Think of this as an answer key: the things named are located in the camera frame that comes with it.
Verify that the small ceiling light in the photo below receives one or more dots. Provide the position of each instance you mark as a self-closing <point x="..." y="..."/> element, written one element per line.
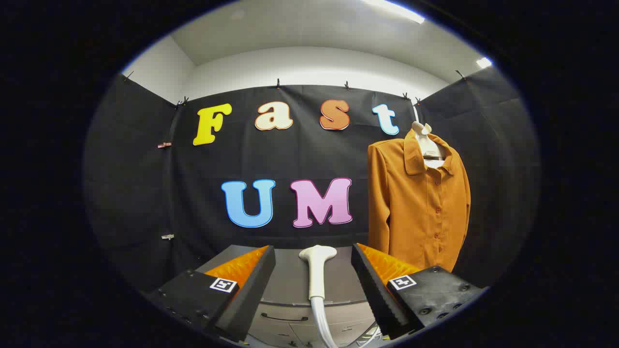
<point x="484" y="63"/>

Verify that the grey cabinet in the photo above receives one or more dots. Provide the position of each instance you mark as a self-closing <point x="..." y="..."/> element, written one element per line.
<point x="290" y="275"/>

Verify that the white garment steamer head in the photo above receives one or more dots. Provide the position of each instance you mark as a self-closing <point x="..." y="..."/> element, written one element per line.
<point x="316" y="270"/>

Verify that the white clothes hanger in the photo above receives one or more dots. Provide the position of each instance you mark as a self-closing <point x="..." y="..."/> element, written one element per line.
<point x="428" y="145"/>

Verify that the long ceiling light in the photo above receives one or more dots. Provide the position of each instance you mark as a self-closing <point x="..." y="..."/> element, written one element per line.
<point x="394" y="9"/>

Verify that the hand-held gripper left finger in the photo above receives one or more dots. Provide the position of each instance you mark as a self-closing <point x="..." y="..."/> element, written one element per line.
<point x="251" y="295"/>

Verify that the black backdrop cloth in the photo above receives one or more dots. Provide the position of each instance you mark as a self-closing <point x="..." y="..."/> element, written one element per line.
<point x="145" y="193"/>

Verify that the row of black cloth clips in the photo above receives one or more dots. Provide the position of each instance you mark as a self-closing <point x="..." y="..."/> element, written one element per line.
<point x="278" y="83"/>

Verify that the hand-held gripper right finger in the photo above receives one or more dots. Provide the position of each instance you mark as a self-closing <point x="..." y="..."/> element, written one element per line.
<point x="375" y="295"/>

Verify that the orange-brown button shirt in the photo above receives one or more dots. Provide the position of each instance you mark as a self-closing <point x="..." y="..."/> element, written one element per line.
<point x="416" y="217"/>

